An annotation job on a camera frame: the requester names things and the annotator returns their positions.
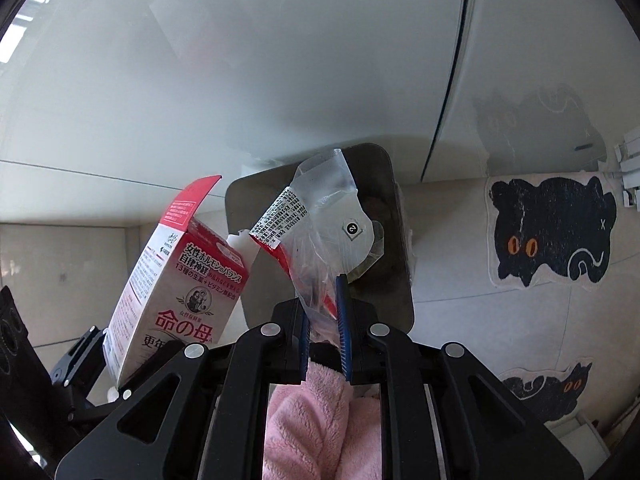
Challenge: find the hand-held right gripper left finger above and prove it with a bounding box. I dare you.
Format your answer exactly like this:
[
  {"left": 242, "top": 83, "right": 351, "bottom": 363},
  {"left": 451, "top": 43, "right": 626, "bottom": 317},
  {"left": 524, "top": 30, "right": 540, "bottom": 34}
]
[{"left": 60, "top": 299, "right": 312, "bottom": 480}]

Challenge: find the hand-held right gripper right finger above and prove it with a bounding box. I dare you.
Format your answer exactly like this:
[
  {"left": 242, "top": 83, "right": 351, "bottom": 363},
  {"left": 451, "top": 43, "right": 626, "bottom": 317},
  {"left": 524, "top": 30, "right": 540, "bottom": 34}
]
[{"left": 336, "top": 275, "right": 584, "bottom": 480}]

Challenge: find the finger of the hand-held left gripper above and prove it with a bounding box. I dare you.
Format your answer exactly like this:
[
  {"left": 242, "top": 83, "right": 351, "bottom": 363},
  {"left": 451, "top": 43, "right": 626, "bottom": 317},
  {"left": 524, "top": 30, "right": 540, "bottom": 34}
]
[{"left": 49, "top": 325, "right": 121, "bottom": 428}]

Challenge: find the metal trash bin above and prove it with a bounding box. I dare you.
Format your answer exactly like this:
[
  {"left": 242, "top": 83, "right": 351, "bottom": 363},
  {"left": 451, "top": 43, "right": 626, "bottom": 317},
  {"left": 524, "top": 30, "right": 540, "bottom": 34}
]
[{"left": 225, "top": 142, "right": 416, "bottom": 333}]

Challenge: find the red and white carton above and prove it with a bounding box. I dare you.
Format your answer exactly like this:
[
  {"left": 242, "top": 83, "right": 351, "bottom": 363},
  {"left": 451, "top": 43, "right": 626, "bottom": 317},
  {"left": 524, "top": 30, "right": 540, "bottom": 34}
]
[{"left": 102, "top": 175, "right": 261, "bottom": 390}]

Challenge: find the clear plastic wrapper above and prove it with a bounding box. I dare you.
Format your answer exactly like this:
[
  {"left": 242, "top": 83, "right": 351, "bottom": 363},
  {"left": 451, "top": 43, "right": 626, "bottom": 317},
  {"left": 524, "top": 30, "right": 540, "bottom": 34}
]
[{"left": 248, "top": 148, "right": 386, "bottom": 346}]

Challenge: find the pink fleece garment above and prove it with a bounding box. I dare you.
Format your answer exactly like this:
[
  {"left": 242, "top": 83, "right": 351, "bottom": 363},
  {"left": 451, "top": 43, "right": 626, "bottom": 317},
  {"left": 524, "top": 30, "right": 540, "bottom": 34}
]
[{"left": 262, "top": 342, "right": 383, "bottom": 480}]

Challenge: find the black cat floor mat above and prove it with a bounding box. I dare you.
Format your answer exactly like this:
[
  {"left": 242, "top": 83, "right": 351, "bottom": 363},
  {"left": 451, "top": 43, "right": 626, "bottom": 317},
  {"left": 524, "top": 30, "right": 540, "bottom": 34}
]
[
  {"left": 500, "top": 357, "right": 596, "bottom": 426},
  {"left": 484, "top": 172, "right": 618, "bottom": 289}
]

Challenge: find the white plastic container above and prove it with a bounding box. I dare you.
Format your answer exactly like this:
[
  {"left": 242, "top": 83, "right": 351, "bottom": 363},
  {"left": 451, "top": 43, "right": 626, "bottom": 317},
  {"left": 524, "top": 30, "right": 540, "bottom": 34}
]
[{"left": 547, "top": 412, "right": 613, "bottom": 466}]

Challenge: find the grey base cabinet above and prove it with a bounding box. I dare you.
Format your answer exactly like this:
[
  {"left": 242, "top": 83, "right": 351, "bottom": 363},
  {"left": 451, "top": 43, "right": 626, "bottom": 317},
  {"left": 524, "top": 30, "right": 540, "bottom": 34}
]
[{"left": 0, "top": 0, "right": 640, "bottom": 226}]

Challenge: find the white plastic rack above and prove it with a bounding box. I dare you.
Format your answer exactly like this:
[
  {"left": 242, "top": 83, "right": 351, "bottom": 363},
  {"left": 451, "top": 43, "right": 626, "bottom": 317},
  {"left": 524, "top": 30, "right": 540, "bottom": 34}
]
[{"left": 615, "top": 130, "right": 640, "bottom": 208}]

